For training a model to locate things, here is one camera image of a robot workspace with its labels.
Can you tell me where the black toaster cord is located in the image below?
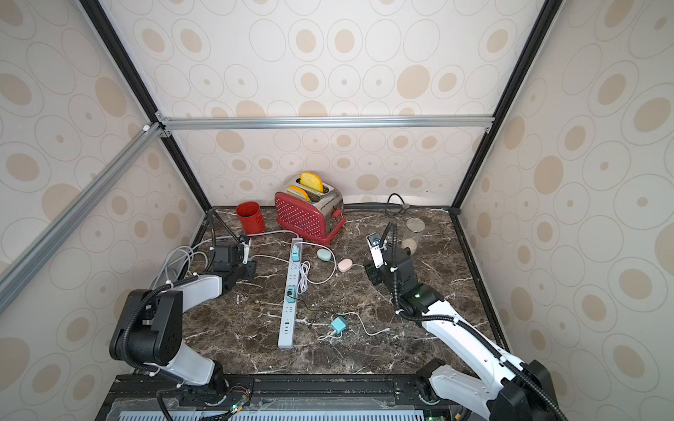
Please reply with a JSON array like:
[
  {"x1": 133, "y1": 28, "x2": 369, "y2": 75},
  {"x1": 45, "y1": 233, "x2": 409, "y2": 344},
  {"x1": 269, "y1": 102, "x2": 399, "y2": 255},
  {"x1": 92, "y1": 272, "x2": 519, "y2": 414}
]
[{"x1": 344, "y1": 192, "x2": 411, "y2": 217}]

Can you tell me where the green earbud case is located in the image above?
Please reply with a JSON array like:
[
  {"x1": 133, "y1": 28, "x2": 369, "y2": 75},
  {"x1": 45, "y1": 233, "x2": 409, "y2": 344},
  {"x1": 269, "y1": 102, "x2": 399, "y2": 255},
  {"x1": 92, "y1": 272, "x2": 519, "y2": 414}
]
[{"x1": 317, "y1": 248, "x2": 333, "y2": 262}]

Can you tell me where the white power strip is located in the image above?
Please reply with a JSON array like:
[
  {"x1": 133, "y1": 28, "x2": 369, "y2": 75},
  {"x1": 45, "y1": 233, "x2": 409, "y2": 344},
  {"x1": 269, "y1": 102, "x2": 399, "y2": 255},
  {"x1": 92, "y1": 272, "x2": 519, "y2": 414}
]
[{"x1": 277, "y1": 239, "x2": 302, "y2": 349}]

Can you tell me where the pink earbud case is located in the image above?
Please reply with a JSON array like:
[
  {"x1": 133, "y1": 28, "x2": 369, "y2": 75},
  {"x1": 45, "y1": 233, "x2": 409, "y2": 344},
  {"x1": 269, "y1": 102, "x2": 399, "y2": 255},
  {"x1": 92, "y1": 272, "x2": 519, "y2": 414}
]
[{"x1": 337, "y1": 258, "x2": 354, "y2": 273}]

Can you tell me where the white usb cable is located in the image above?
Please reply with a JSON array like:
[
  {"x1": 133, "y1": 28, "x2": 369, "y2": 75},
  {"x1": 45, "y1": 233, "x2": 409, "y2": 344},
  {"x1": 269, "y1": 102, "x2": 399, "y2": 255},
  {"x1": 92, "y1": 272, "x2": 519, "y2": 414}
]
[{"x1": 251, "y1": 240, "x2": 391, "y2": 340}]

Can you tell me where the left aluminium rail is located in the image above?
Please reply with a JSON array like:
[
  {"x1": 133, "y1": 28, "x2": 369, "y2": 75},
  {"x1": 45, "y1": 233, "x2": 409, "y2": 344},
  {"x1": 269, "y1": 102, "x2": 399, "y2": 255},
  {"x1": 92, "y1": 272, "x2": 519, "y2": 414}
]
[{"x1": 1, "y1": 122, "x2": 161, "y2": 310}]

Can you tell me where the front yellow toast slice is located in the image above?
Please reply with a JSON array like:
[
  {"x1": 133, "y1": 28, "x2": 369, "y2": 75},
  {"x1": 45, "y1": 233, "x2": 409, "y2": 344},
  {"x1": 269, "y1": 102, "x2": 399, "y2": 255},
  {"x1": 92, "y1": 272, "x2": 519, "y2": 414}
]
[{"x1": 286, "y1": 185, "x2": 311, "y2": 202}]

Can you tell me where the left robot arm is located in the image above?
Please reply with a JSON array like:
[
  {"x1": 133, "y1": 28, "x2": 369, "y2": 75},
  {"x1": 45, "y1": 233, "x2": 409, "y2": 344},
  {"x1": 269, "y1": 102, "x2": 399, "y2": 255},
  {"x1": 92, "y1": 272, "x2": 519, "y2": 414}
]
[{"x1": 109, "y1": 209, "x2": 257, "y2": 393}]

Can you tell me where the red toaster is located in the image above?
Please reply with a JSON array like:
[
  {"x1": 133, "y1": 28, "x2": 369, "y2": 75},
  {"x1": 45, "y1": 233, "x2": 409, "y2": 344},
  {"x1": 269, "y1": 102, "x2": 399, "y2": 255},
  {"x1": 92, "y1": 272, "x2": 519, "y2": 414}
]
[{"x1": 275, "y1": 173, "x2": 347, "y2": 246}]

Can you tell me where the rear yellow toast slice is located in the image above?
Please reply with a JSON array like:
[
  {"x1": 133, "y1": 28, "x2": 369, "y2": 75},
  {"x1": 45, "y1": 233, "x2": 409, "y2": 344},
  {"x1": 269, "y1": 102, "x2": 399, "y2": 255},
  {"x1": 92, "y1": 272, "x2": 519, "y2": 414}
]
[{"x1": 299, "y1": 172, "x2": 325, "y2": 194}]

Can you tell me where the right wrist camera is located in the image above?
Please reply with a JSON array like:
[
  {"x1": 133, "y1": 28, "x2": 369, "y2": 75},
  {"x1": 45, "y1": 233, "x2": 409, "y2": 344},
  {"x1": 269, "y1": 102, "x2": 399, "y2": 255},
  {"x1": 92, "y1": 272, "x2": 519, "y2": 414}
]
[{"x1": 366, "y1": 233, "x2": 384, "y2": 268}]

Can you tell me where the grey power strip cord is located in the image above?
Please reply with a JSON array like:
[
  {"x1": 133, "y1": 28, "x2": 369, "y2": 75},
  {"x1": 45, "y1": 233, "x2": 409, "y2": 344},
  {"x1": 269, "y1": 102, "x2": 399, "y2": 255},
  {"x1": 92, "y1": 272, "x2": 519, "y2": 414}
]
[{"x1": 146, "y1": 230, "x2": 302, "y2": 296}]

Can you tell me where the black usb cable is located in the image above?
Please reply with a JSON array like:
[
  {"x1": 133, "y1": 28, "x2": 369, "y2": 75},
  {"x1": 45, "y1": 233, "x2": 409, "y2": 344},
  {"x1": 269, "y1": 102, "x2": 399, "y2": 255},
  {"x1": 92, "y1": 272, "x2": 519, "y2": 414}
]
[{"x1": 294, "y1": 296, "x2": 330, "y2": 330}]

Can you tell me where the horizontal aluminium rail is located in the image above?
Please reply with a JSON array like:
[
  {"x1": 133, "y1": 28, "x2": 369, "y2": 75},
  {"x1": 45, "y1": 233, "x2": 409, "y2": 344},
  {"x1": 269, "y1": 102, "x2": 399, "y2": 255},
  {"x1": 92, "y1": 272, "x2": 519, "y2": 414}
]
[{"x1": 161, "y1": 115, "x2": 494, "y2": 131}]

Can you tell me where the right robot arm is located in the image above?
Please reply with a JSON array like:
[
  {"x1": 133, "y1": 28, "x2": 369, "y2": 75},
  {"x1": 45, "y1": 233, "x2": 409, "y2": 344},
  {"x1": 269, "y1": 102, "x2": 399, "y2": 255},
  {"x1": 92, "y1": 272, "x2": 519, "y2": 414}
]
[{"x1": 364, "y1": 221, "x2": 566, "y2": 420}]

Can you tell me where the red metal cup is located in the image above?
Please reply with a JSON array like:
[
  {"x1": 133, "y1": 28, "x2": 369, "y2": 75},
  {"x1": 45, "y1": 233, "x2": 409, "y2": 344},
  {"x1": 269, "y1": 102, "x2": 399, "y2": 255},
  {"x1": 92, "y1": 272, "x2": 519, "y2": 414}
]
[{"x1": 235, "y1": 201, "x2": 266, "y2": 235}]

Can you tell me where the yellow toast slice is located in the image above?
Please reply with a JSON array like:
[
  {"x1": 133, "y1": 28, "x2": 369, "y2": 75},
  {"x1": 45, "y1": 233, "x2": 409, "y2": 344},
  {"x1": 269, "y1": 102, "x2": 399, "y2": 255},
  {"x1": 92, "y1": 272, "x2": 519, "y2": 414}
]
[
  {"x1": 299, "y1": 172, "x2": 325, "y2": 194},
  {"x1": 286, "y1": 185, "x2": 311, "y2": 202}
]

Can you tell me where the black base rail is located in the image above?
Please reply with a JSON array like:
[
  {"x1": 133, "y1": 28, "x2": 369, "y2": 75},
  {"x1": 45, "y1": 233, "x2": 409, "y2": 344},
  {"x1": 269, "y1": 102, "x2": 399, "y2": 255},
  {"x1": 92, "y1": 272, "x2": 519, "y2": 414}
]
[{"x1": 94, "y1": 372, "x2": 551, "y2": 421}]

